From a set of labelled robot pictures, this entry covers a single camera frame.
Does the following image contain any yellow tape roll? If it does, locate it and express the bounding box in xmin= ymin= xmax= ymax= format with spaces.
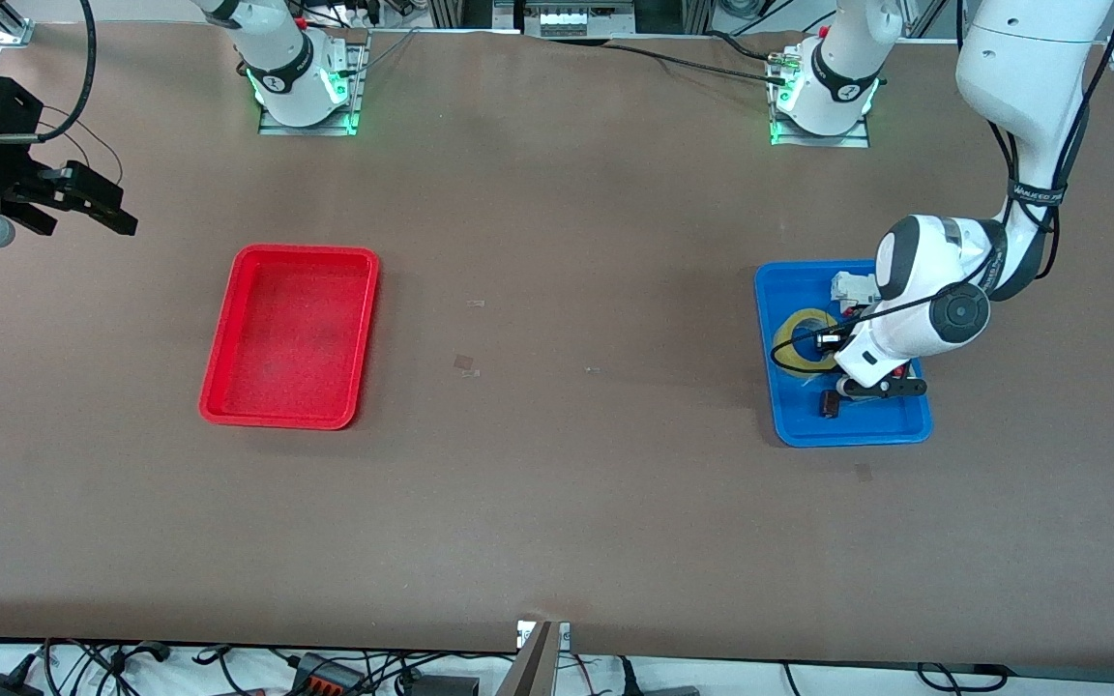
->
xmin=773 ymin=308 xmax=844 ymax=376

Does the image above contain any white circuit breaker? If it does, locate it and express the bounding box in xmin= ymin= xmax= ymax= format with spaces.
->
xmin=830 ymin=272 xmax=882 ymax=316

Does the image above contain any blue plastic tray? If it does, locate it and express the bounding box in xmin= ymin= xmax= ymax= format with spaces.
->
xmin=755 ymin=261 xmax=933 ymax=448

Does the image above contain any red plastic tray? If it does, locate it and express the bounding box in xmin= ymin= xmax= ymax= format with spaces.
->
xmin=198 ymin=244 xmax=381 ymax=430

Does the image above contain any black orange power strip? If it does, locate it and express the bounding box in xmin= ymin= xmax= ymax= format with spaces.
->
xmin=288 ymin=654 xmax=366 ymax=696

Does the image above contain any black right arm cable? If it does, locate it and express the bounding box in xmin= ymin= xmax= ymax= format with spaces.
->
xmin=0 ymin=0 xmax=123 ymax=185

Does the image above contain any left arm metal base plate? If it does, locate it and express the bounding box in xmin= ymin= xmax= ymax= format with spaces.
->
xmin=770 ymin=53 xmax=870 ymax=148

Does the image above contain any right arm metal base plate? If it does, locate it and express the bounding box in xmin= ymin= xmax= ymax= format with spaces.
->
xmin=259 ymin=31 xmax=370 ymax=136

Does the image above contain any black cable on table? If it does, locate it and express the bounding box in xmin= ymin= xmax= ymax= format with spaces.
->
xmin=605 ymin=29 xmax=792 ymax=84

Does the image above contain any black looped floor cable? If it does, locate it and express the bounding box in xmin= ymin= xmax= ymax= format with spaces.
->
xmin=915 ymin=662 xmax=1008 ymax=693

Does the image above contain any metal pole clamp bracket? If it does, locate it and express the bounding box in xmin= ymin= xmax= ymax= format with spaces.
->
xmin=516 ymin=619 xmax=572 ymax=651

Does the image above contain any aluminium frame structure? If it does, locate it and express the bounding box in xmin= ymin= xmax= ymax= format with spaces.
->
xmin=426 ymin=0 xmax=713 ymax=40

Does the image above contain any metal camera pole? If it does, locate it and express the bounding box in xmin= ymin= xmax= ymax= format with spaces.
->
xmin=494 ymin=622 xmax=558 ymax=696

